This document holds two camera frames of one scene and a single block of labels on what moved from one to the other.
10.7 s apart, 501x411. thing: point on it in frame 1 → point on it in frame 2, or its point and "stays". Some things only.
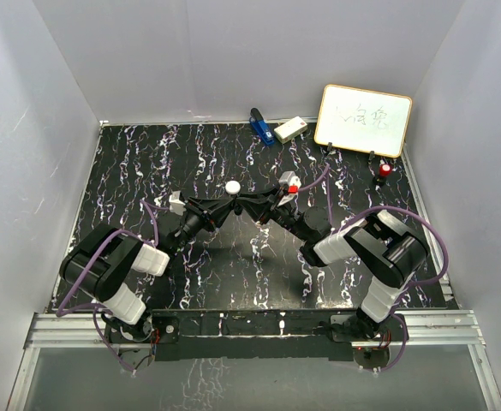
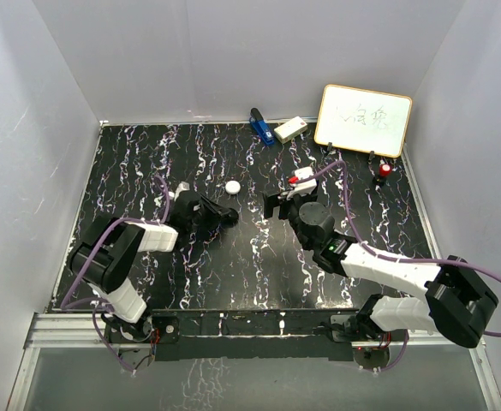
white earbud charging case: x=233 y=187 stays
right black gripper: x=277 y=200 → x=274 y=199
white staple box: x=289 y=128 stays
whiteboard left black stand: x=330 y=150 stays
